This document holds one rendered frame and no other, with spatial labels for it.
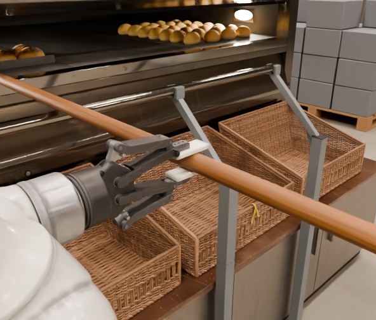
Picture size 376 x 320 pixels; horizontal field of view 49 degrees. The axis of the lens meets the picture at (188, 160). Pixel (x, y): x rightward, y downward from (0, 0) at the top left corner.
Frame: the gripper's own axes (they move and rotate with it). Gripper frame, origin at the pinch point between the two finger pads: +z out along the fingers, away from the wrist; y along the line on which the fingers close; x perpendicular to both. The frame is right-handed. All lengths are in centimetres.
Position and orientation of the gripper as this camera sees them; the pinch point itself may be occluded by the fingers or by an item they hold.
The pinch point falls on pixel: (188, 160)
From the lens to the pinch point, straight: 64.7
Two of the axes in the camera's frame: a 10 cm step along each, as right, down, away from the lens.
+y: 0.0, 9.2, 4.0
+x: 6.9, 2.9, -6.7
